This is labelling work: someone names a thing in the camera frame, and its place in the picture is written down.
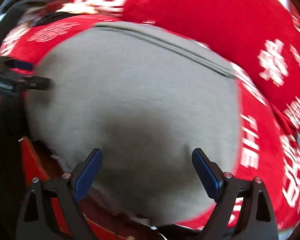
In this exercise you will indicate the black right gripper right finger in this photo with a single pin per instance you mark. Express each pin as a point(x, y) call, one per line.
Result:
point(256, 218)

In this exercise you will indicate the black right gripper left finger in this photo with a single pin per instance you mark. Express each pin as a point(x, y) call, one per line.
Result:
point(37, 219)

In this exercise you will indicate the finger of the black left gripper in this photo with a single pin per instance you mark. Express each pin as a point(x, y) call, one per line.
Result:
point(12, 63)
point(14, 84)

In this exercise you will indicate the grey knit garment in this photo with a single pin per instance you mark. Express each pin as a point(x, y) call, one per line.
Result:
point(146, 98)

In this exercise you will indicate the dark clothes pile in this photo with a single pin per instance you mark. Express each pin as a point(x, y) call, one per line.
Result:
point(27, 0)

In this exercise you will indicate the red fleece blanket white print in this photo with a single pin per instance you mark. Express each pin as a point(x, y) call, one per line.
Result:
point(263, 149)

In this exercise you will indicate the red pillow white lettering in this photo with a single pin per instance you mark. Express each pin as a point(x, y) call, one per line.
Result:
point(261, 36)

